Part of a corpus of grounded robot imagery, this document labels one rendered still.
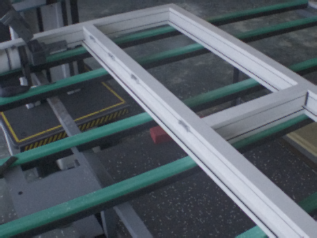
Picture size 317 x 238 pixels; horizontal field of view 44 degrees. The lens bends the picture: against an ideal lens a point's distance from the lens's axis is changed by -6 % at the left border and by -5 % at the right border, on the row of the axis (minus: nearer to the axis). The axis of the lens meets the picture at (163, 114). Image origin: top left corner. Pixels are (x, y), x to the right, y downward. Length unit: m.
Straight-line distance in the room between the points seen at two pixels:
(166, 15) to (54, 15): 0.68
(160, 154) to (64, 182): 0.55
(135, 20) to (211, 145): 0.95
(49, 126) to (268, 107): 1.33
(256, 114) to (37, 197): 0.63
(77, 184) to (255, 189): 0.44
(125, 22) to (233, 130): 0.85
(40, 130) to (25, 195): 1.17
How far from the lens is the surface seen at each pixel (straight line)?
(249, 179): 0.93
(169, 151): 1.53
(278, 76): 1.38
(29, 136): 2.17
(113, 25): 1.79
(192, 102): 1.29
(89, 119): 2.21
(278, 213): 0.88
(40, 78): 1.60
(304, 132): 1.62
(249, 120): 1.16
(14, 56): 1.52
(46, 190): 1.05
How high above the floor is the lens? 1.56
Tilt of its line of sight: 34 degrees down
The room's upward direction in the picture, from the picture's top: 1 degrees counter-clockwise
